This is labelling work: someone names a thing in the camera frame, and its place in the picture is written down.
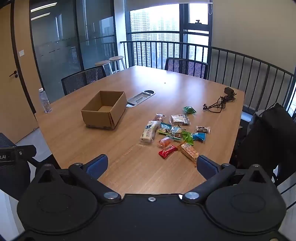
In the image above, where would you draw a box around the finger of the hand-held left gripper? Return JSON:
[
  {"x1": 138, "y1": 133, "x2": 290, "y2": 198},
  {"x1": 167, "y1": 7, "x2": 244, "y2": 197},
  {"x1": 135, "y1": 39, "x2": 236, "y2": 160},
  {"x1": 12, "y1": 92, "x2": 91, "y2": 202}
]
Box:
[{"x1": 14, "y1": 145, "x2": 37, "y2": 161}]

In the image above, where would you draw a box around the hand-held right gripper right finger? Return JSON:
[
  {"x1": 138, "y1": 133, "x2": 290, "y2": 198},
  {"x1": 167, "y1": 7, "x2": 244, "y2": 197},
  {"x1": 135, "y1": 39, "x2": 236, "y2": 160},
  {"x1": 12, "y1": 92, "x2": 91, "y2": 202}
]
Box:
[{"x1": 179, "y1": 155, "x2": 275, "y2": 204}]

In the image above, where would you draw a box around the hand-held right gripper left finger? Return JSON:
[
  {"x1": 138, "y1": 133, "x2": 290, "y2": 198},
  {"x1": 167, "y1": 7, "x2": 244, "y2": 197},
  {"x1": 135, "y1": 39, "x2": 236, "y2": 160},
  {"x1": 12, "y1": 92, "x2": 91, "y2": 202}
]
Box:
[{"x1": 35, "y1": 154, "x2": 122, "y2": 205}]

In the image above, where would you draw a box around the long orange snack packet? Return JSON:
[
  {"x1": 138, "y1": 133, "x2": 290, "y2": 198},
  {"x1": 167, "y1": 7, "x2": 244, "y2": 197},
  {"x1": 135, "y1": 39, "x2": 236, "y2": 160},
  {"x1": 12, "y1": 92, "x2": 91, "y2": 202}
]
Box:
[{"x1": 178, "y1": 143, "x2": 200, "y2": 165}]

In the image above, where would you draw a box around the bright green snack packet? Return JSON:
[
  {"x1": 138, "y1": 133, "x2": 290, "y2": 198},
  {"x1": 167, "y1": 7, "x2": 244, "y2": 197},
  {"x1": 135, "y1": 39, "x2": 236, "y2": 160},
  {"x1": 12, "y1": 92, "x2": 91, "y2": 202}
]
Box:
[{"x1": 181, "y1": 131, "x2": 194, "y2": 146}]

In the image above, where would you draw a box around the red snack packet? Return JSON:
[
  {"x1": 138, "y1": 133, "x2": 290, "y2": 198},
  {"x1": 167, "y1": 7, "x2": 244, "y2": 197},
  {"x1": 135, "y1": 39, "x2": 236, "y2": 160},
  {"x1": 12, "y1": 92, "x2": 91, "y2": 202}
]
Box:
[{"x1": 158, "y1": 144, "x2": 178, "y2": 159}]

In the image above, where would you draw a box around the brown cardboard box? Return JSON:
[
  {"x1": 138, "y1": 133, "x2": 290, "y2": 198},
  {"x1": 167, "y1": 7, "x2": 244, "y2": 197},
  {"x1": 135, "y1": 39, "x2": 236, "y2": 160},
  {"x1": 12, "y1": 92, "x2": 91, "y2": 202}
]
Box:
[{"x1": 81, "y1": 90, "x2": 128, "y2": 130}]

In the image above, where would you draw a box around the clear packet of white crackers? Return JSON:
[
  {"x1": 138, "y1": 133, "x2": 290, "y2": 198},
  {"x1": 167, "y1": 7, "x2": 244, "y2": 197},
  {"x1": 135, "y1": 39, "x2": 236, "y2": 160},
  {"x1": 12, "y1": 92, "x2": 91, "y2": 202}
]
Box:
[{"x1": 169, "y1": 114, "x2": 191, "y2": 126}]

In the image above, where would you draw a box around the teal green snack packet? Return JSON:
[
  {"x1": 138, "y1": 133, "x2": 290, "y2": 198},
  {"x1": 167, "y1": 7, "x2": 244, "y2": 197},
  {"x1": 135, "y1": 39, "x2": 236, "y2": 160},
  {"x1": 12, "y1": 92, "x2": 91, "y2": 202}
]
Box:
[{"x1": 158, "y1": 123, "x2": 173, "y2": 135}]

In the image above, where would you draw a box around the long white snack packet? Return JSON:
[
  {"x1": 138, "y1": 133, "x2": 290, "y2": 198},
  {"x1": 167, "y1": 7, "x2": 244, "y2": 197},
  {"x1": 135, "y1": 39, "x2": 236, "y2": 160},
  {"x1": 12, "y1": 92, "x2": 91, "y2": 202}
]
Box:
[{"x1": 140, "y1": 120, "x2": 161, "y2": 143}]

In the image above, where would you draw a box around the black mesh office chair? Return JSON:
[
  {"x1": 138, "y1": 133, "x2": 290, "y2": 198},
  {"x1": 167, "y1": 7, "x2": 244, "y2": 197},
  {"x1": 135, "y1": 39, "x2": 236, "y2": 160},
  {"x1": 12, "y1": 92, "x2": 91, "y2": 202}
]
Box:
[
  {"x1": 165, "y1": 57, "x2": 208, "y2": 80},
  {"x1": 61, "y1": 65, "x2": 107, "y2": 96},
  {"x1": 0, "y1": 133, "x2": 31, "y2": 200}
]

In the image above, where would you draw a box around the wooden door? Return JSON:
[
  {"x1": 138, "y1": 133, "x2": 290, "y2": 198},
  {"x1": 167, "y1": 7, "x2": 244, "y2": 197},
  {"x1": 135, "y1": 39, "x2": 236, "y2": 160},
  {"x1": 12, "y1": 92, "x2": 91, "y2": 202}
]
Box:
[{"x1": 0, "y1": 5, "x2": 40, "y2": 144}]

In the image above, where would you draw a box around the clear plastic water bottle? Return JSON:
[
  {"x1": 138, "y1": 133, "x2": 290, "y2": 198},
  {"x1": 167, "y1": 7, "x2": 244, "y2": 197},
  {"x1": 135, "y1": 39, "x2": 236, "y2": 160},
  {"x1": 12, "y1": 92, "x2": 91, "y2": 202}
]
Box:
[{"x1": 38, "y1": 88, "x2": 52, "y2": 114}]

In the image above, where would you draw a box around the chair with black jacket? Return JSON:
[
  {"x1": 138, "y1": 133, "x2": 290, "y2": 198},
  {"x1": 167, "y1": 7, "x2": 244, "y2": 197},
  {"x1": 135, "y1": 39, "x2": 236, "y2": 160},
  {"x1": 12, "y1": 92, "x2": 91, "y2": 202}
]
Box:
[{"x1": 231, "y1": 103, "x2": 296, "y2": 186}]

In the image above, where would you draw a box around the black metal railing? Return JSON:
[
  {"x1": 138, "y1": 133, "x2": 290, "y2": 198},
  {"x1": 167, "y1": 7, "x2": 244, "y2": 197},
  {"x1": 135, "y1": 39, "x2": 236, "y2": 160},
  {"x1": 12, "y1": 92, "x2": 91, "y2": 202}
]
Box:
[{"x1": 120, "y1": 41, "x2": 296, "y2": 121}]

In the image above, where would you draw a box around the white roller blind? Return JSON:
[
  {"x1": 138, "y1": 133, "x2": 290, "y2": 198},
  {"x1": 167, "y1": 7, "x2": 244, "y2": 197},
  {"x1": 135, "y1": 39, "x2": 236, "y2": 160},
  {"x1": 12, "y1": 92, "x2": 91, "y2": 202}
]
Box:
[{"x1": 125, "y1": 0, "x2": 213, "y2": 11}]

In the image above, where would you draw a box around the black charger with cable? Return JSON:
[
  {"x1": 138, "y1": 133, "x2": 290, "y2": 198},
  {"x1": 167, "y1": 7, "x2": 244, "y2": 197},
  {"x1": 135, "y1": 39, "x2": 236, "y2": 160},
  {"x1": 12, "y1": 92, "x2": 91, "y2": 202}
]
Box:
[{"x1": 203, "y1": 87, "x2": 237, "y2": 113}]

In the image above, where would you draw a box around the silver oval table cable port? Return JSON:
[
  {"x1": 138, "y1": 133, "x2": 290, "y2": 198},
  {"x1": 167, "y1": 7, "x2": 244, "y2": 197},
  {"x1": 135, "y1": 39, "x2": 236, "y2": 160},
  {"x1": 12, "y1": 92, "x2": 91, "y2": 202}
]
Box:
[{"x1": 126, "y1": 90, "x2": 155, "y2": 108}]

